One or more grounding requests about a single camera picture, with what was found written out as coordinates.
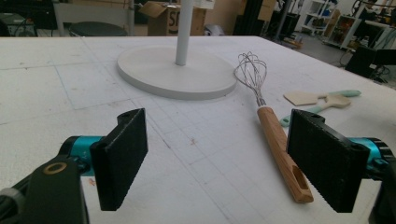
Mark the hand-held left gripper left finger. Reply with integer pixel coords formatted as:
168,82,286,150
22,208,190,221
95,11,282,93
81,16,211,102
89,107,149,212

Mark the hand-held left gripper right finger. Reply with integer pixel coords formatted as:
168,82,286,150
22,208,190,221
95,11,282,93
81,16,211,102
286,108,372,214

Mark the wire whisk with wooden handle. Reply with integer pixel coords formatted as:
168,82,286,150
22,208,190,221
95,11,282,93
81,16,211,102
233,50,315,204

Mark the narrow wooden spatula mint handle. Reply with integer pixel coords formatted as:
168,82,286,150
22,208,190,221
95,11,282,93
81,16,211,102
279,94,352,128

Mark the wide wooden spatula mint handle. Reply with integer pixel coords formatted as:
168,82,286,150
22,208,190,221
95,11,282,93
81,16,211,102
283,89,362,106

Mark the white hook rack stand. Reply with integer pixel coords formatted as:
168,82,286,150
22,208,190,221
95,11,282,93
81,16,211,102
116,0,238,101

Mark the white foam mat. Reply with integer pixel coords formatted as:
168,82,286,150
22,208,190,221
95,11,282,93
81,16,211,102
0,35,396,224

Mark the brown cardboard box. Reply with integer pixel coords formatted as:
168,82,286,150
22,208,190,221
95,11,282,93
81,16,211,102
138,0,208,36

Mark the white shelf unit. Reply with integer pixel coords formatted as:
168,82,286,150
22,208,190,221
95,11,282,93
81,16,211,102
301,0,332,33

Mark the grey bag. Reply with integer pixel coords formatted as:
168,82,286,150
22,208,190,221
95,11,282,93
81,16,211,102
204,24,225,36

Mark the grey metal stand post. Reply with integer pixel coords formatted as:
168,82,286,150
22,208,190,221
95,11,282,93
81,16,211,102
127,0,135,36

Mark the black metal frame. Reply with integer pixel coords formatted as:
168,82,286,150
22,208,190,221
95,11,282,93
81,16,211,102
275,0,294,41

